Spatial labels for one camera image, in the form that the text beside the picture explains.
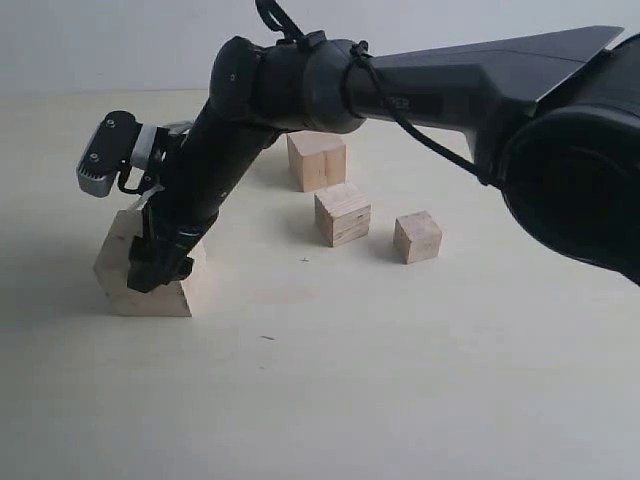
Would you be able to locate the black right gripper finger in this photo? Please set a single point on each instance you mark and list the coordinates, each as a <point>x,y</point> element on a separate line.
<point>175,262</point>
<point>143,272</point>

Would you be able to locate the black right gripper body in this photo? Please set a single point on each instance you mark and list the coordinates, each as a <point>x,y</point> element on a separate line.
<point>188,200</point>

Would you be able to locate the second largest wooden block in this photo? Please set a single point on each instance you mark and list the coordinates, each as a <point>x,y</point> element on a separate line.
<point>317,160</point>

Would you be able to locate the medium wooden block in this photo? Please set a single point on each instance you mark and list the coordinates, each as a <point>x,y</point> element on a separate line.
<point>342,213</point>

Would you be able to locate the smallest wooden block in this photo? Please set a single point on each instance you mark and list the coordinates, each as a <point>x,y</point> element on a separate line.
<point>417,237</point>

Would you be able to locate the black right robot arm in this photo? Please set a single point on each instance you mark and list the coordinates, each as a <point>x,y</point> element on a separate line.
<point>551,121</point>

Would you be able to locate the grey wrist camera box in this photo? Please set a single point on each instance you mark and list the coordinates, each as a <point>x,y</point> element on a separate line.
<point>107,157</point>

